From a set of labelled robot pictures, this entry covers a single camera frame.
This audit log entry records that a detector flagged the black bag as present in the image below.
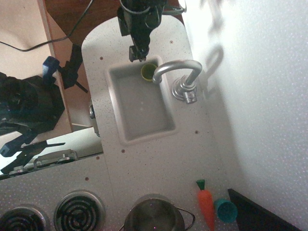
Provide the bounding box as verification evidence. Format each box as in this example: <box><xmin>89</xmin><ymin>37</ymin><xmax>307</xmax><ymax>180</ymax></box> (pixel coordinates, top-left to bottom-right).
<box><xmin>0</xmin><ymin>73</ymin><xmax>65</xmax><ymax>135</ymax></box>

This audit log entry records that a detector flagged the black stove burner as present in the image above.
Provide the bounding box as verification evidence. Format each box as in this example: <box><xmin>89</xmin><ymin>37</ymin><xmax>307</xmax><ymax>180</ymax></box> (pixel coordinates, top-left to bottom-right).
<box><xmin>53</xmin><ymin>190</ymin><xmax>106</xmax><ymax>231</ymax></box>
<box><xmin>0</xmin><ymin>204</ymin><xmax>51</xmax><ymax>231</ymax></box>

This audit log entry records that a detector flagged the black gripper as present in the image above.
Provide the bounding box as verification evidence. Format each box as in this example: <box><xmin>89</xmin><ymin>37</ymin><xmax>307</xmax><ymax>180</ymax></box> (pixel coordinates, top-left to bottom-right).
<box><xmin>129</xmin><ymin>23</ymin><xmax>151</xmax><ymax>62</ymax></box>

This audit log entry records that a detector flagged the upper blue black clamp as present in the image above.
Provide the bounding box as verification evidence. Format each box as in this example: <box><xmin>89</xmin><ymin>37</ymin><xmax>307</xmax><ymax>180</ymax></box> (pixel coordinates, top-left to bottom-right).
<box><xmin>42</xmin><ymin>44</ymin><xmax>88</xmax><ymax>93</ymax></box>

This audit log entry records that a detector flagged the teal plastic cup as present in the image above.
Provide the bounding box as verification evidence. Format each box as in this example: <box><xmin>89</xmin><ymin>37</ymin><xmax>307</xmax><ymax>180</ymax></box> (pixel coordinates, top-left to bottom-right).
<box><xmin>214</xmin><ymin>198</ymin><xmax>238</xmax><ymax>223</ymax></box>

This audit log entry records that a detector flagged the black board corner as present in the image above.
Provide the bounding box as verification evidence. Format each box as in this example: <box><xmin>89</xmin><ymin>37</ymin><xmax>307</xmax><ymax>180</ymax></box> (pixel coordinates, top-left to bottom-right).
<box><xmin>228</xmin><ymin>189</ymin><xmax>300</xmax><ymax>231</ymax></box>

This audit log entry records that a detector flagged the silver curved faucet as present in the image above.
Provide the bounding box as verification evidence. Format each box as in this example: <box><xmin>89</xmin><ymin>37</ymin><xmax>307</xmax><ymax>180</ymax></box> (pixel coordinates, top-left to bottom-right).
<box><xmin>152</xmin><ymin>60</ymin><xmax>203</xmax><ymax>104</ymax></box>

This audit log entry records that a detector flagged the grey toy sink basin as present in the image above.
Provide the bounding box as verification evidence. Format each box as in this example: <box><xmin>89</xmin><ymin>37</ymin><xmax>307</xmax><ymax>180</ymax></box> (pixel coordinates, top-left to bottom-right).
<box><xmin>105</xmin><ymin>55</ymin><xmax>179</xmax><ymax>145</ymax></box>

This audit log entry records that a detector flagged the silver metal pot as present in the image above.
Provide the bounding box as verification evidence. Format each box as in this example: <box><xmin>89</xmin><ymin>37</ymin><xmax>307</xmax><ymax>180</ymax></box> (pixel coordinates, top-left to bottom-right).
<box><xmin>119</xmin><ymin>198</ymin><xmax>196</xmax><ymax>231</ymax></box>

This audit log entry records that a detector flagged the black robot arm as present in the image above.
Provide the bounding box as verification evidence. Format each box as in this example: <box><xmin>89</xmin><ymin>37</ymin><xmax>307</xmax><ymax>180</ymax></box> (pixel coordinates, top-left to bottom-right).
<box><xmin>117</xmin><ymin>0</ymin><xmax>167</xmax><ymax>62</ymax></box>

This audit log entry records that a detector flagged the grey oven door handle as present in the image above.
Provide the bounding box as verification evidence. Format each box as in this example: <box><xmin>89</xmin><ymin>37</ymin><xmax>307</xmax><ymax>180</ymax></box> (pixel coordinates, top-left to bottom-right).
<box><xmin>33</xmin><ymin>149</ymin><xmax>78</xmax><ymax>169</ymax></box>

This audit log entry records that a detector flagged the right black stove burner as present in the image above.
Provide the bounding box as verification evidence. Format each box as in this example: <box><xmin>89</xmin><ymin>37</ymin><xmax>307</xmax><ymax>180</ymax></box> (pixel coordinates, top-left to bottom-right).
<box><xmin>53</xmin><ymin>190</ymin><xmax>106</xmax><ymax>231</ymax></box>

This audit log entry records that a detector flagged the lower blue black clamp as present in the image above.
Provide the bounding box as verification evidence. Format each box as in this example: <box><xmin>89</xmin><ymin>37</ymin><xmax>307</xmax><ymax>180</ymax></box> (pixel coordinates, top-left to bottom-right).
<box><xmin>0</xmin><ymin>132</ymin><xmax>65</xmax><ymax>174</ymax></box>

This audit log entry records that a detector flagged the yellow-green cup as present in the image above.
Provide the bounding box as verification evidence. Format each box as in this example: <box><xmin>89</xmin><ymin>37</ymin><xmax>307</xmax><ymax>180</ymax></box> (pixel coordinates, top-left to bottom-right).
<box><xmin>141</xmin><ymin>64</ymin><xmax>157</xmax><ymax>82</ymax></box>

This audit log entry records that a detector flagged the left black stove burner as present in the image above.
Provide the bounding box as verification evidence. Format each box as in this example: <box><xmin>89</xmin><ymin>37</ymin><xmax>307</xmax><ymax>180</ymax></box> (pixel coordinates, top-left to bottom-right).
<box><xmin>0</xmin><ymin>204</ymin><xmax>51</xmax><ymax>231</ymax></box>

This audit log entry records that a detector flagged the black cable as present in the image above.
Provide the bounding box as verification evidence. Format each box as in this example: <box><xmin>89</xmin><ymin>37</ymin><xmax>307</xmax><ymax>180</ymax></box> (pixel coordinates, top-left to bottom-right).
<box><xmin>0</xmin><ymin>0</ymin><xmax>94</xmax><ymax>52</ymax></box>

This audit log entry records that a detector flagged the silver cabinet knob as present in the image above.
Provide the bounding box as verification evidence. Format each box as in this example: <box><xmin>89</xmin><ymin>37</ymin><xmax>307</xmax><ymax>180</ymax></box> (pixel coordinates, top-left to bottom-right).
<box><xmin>89</xmin><ymin>104</ymin><xmax>95</xmax><ymax>119</ymax></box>

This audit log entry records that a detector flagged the orange toy carrot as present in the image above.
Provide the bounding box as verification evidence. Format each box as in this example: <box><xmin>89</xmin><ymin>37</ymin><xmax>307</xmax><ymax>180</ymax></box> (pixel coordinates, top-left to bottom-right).
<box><xmin>196</xmin><ymin>179</ymin><xmax>215</xmax><ymax>231</ymax></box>

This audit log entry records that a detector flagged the blue black clamp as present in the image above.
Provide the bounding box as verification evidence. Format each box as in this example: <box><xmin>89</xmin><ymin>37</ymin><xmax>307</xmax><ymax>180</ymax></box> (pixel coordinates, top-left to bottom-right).
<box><xmin>42</xmin><ymin>44</ymin><xmax>88</xmax><ymax>93</ymax></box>
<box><xmin>0</xmin><ymin>132</ymin><xmax>65</xmax><ymax>174</ymax></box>

